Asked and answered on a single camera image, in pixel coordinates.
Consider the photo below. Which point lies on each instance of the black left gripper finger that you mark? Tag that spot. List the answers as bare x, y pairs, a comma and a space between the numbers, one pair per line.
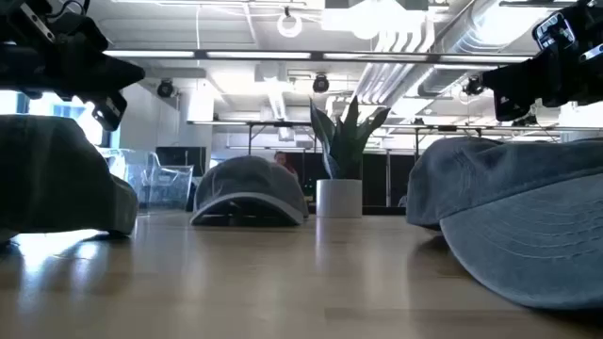
123, 75
110, 110

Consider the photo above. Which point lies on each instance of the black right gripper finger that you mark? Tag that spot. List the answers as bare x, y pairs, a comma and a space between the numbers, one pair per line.
516, 77
511, 106

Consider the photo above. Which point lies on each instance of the dark green baseball cap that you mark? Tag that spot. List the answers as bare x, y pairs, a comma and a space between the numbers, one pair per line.
52, 179

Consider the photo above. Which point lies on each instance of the grey-blue denim baseball cap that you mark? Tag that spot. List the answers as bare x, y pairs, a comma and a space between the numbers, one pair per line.
249, 181
518, 226

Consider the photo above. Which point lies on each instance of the black ceiling spotlight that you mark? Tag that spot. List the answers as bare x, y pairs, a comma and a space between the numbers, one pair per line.
473, 85
321, 84
165, 88

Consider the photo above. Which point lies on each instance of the clear plastic bin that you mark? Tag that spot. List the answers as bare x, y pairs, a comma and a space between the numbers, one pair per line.
160, 183

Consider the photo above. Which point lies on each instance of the white blue round object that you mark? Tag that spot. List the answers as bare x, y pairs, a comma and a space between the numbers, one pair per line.
402, 201

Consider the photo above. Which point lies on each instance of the green snake plant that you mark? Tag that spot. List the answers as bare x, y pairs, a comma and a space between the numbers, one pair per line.
346, 141

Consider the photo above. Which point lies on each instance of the person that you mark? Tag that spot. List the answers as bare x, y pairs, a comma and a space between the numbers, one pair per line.
282, 159

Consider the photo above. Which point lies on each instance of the overhead light bar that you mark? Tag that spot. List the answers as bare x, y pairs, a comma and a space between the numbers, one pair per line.
315, 55

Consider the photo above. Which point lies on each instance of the white round plant pot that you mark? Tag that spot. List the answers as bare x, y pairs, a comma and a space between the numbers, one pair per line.
339, 198

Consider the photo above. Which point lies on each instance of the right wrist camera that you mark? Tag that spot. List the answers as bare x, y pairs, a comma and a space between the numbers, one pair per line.
555, 30

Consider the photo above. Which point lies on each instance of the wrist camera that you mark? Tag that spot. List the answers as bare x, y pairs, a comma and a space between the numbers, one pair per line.
555, 30
33, 21

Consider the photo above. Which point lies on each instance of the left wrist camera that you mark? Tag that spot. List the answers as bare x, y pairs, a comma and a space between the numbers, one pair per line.
33, 21

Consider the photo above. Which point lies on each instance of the silver ventilation duct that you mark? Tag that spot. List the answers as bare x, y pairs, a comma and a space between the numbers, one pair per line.
466, 37

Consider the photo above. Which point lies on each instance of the black aluminium table frame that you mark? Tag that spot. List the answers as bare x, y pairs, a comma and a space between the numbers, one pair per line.
381, 210

